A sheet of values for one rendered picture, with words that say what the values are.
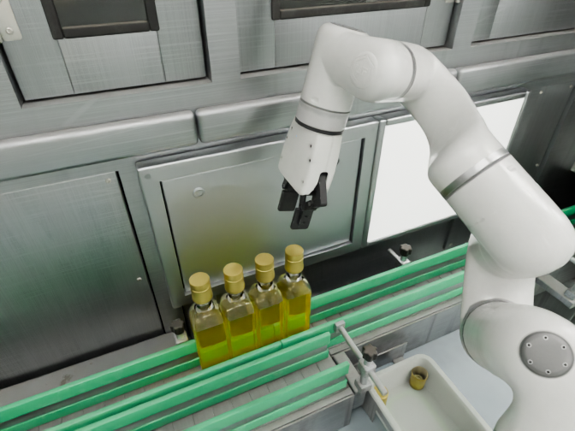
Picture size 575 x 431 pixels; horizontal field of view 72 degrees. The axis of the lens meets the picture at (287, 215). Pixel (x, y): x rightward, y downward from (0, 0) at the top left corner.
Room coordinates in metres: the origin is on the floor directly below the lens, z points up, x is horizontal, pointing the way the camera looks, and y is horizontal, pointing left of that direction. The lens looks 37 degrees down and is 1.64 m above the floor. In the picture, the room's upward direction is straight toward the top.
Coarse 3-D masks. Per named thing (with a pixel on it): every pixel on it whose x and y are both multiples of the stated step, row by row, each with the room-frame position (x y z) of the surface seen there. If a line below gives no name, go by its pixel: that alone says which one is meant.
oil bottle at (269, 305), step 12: (252, 288) 0.51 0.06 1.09; (276, 288) 0.51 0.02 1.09; (252, 300) 0.50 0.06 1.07; (264, 300) 0.49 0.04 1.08; (276, 300) 0.50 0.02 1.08; (264, 312) 0.48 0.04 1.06; (276, 312) 0.49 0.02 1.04; (264, 324) 0.48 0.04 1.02; (276, 324) 0.49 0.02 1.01; (264, 336) 0.48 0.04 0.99; (276, 336) 0.49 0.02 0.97
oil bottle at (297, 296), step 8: (280, 280) 0.54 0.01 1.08; (288, 280) 0.53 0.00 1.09; (304, 280) 0.53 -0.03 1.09; (280, 288) 0.53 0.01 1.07; (288, 288) 0.51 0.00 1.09; (296, 288) 0.52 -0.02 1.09; (304, 288) 0.52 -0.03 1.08; (288, 296) 0.51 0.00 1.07; (296, 296) 0.51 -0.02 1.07; (304, 296) 0.52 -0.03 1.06; (288, 304) 0.50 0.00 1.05; (296, 304) 0.51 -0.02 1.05; (304, 304) 0.52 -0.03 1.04; (288, 312) 0.50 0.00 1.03; (296, 312) 0.51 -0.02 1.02; (304, 312) 0.52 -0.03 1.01; (288, 320) 0.50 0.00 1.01; (296, 320) 0.51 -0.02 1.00; (304, 320) 0.52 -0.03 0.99; (288, 328) 0.50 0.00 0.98; (296, 328) 0.51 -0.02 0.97; (304, 328) 0.52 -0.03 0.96; (288, 336) 0.50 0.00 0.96
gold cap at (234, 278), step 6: (228, 264) 0.50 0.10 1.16; (234, 264) 0.50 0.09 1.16; (228, 270) 0.49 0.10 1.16; (234, 270) 0.49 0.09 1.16; (240, 270) 0.49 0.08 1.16; (228, 276) 0.47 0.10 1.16; (234, 276) 0.47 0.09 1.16; (240, 276) 0.48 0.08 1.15; (228, 282) 0.47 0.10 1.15; (234, 282) 0.47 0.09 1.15; (240, 282) 0.48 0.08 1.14; (228, 288) 0.47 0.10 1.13; (234, 288) 0.47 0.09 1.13; (240, 288) 0.48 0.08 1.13
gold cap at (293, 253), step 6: (288, 246) 0.55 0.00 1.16; (294, 246) 0.55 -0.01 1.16; (300, 246) 0.55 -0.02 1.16; (288, 252) 0.53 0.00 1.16; (294, 252) 0.53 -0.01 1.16; (300, 252) 0.53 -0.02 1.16; (288, 258) 0.52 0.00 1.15; (294, 258) 0.52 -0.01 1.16; (300, 258) 0.53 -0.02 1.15; (288, 264) 0.52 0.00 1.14; (294, 264) 0.52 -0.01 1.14; (300, 264) 0.53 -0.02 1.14; (288, 270) 0.52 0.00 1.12; (294, 270) 0.52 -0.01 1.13; (300, 270) 0.53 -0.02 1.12
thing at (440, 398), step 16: (400, 368) 0.51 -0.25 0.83; (432, 368) 0.51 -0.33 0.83; (384, 384) 0.49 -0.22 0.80; (400, 384) 0.51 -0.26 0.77; (432, 384) 0.49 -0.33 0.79; (448, 384) 0.47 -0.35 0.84; (400, 400) 0.47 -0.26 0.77; (416, 400) 0.47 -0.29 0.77; (432, 400) 0.47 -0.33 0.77; (448, 400) 0.45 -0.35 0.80; (464, 400) 0.43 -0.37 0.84; (400, 416) 0.43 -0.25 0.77; (416, 416) 0.43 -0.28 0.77; (432, 416) 0.43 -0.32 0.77; (448, 416) 0.43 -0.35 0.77; (464, 416) 0.41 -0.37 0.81; (480, 416) 0.40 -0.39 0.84
